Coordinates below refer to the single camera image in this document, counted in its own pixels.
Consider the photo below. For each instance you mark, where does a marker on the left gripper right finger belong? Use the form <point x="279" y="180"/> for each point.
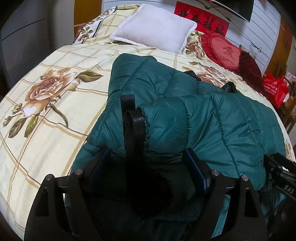
<point x="244" y="220"/>

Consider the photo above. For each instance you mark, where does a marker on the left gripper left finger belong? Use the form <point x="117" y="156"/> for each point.
<point x="62" y="208"/>

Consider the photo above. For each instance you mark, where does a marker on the dark green puffer jacket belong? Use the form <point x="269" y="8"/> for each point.
<point x="153" y="113"/>

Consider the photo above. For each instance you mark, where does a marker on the red shopping bag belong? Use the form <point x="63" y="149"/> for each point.
<point x="276" y="89"/>

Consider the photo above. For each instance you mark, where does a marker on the floral plaid bed sheet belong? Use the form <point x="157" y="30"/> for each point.
<point x="67" y="107"/>

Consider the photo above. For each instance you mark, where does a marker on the dark red velvet cushion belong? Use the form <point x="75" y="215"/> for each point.
<point x="250" y="72"/>

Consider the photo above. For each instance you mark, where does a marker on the red heart-shaped cushion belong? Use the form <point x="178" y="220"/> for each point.
<point x="220" y="50"/>

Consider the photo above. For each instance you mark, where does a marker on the red calligraphy banner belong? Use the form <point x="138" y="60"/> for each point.
<point x="205" y="20"/>

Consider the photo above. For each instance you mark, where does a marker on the grey refrigerator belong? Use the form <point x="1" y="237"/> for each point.
<point x="33" y="30"/>

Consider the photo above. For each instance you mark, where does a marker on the white pillow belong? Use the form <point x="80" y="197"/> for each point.
<point x="155" y="27"/>

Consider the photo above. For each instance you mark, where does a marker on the black wall television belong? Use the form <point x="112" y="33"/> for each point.
<point x="240" y="8"/>

